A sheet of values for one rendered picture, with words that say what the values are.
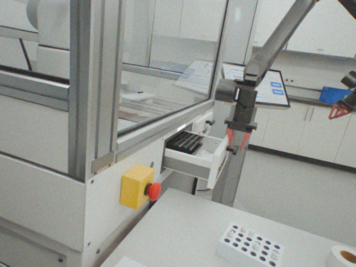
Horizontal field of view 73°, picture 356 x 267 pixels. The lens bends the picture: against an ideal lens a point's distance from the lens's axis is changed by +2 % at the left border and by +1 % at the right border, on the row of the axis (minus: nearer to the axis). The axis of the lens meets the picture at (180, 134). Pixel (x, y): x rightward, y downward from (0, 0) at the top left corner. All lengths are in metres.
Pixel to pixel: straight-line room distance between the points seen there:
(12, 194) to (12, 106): 0.17
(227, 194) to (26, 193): 1.64
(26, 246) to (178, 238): 0.32
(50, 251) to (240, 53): 2.17
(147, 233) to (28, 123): 0.34
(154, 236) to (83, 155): 0.28
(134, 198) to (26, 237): 0.23
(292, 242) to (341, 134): 3.35
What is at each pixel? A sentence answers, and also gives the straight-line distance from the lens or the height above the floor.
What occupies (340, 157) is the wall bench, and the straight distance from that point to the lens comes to 4.09.
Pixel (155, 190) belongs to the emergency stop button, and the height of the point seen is 0.89.
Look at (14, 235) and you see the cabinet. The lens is 0.65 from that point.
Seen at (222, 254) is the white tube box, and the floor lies 0.77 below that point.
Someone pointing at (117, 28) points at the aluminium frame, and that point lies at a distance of 0.41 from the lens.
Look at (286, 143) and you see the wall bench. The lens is 3.89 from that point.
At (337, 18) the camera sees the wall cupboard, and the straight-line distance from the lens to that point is 4.23.
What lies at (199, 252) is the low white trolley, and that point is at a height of 0.76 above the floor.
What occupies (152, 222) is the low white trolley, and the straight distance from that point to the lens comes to 0.64.
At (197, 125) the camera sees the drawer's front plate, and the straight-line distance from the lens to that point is 0.98.
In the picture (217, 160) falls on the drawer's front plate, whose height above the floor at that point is 0.91.
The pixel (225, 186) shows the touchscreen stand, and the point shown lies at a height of 0.28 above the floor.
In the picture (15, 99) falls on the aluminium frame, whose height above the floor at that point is 1.05.
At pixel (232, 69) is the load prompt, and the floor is 1.15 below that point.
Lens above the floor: 1.15
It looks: 17 degrees down
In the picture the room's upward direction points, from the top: 9 degrees clockwise
